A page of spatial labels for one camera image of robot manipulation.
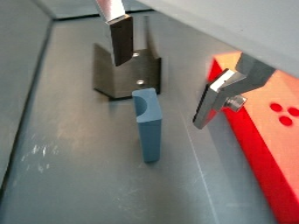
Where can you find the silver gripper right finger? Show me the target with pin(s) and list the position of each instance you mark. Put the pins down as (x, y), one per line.
(237, 74)

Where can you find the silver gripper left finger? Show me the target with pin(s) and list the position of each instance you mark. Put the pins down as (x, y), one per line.
(121, 29)

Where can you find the blue arch block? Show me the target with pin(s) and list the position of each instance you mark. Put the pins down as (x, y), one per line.
(149, 119)

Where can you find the black curved fixture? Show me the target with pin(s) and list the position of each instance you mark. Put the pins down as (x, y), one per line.
(118, 81)

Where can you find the red shape sorter base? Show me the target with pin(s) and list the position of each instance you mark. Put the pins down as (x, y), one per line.
(266, 127)

